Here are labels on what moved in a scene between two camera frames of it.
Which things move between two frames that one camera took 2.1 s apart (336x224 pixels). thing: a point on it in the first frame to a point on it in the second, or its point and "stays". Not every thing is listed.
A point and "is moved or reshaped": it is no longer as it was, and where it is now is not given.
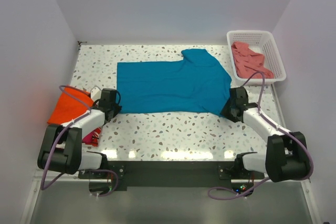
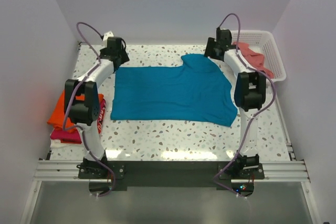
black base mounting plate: [171, 173] stays
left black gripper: [117, 108] to [124, 57]
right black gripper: [225, 113] to [208, 52]
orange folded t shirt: [69, 107] stays
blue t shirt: [198, 84] is moved or reshaped
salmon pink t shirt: [247, 62] stays
